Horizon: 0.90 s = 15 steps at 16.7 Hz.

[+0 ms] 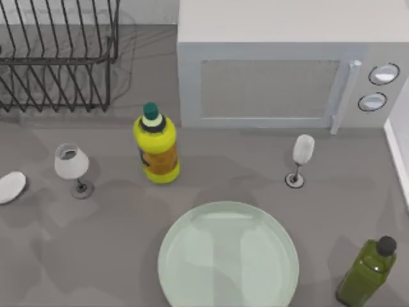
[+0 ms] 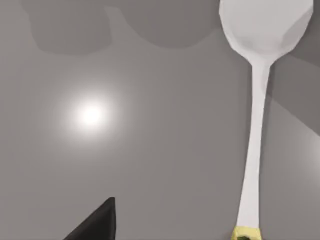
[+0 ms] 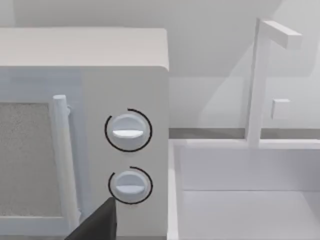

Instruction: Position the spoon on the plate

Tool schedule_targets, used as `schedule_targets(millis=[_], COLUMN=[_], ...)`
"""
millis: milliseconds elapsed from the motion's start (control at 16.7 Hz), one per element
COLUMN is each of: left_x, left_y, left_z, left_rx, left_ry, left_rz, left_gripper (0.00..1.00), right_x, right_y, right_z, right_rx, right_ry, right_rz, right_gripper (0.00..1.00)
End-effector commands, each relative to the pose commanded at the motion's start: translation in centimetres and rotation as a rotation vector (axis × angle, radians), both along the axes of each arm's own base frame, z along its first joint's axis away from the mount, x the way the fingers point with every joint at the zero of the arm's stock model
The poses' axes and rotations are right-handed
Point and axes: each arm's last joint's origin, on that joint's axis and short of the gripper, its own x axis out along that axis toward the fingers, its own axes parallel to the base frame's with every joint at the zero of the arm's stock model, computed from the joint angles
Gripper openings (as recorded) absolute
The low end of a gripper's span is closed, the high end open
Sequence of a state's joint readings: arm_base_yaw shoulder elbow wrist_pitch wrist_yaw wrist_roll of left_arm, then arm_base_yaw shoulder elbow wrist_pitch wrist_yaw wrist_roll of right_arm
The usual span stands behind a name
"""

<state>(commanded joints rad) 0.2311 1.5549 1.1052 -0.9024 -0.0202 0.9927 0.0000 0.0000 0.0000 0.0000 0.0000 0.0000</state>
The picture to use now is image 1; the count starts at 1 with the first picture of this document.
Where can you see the microwave door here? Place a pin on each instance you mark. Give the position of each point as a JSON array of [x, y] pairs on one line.
[[268, 89]]

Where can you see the pale green plate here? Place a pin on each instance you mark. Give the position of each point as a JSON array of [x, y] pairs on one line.
[[228, 256]]

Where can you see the pale microwave oven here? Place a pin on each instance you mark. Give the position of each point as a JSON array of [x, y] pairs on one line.
[[287, 28]]

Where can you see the white rounded object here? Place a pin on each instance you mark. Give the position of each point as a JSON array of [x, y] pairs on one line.
[[11, 187]]

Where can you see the microwave knob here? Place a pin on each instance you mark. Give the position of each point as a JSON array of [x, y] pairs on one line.
[[384, 73], [372, 101]]

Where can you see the yellow bottle with green cap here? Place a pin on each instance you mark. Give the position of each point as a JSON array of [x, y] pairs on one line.
[[158, 150]]

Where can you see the dark green bottle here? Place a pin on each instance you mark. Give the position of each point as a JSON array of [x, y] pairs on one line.
[[365, 275]]

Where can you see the wide white wine glass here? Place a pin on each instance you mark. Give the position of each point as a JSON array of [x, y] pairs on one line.
[[71, 164]]

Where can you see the slim white wine glass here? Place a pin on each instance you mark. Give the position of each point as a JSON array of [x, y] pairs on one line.
[[303, 150]]

